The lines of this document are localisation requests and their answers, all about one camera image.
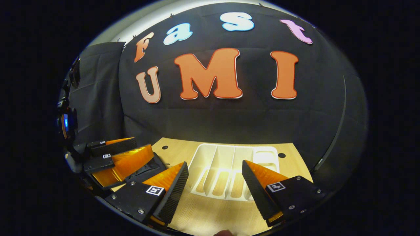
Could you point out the white bookshelf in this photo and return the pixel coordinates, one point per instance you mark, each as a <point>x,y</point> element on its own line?
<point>226,157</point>

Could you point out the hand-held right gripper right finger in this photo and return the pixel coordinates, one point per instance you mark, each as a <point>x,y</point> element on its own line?
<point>254,190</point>

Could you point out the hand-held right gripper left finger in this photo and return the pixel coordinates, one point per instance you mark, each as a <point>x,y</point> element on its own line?
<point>175,190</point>

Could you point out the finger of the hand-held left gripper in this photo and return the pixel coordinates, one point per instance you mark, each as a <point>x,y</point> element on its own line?
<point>115,146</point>
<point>124,164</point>

